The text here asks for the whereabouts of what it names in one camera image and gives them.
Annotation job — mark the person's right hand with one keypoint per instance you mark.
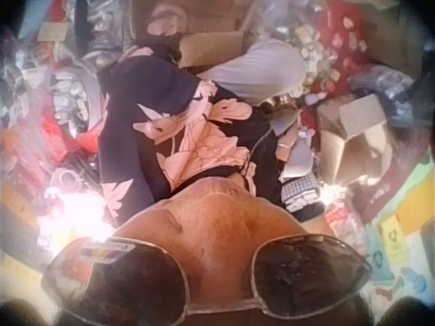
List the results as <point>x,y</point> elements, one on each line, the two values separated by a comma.
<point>291,136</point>

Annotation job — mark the gold bangle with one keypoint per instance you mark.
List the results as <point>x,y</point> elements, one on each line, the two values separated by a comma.
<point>284,146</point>

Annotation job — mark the grey blue cloth piece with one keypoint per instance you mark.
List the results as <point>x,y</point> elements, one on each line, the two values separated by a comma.
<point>302,158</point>

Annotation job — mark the blue white checked cloth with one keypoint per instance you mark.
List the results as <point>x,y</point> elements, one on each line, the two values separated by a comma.
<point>300,197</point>

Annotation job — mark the open cardboard box with flaps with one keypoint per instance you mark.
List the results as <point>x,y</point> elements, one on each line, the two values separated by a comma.
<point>357,142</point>

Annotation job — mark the person's legs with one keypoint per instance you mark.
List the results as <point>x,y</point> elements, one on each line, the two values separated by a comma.
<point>258,68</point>

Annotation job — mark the heap of small pale packets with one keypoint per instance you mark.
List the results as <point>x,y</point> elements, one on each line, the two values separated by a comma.
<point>299,37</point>

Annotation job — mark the clear plastic bag of bottles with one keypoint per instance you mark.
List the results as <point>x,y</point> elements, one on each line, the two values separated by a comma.
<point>384,83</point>

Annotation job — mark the red cloth with heart print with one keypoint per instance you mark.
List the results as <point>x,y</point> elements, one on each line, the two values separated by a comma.
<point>346,44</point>

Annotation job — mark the large brown cardboard box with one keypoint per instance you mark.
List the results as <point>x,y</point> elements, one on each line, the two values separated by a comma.
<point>204,47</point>

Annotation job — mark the green sheet with yellow labels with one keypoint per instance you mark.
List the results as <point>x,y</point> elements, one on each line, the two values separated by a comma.
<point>401,231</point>

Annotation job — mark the heap of printed cloths and bags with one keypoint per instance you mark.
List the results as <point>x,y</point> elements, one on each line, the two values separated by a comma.
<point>51,102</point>

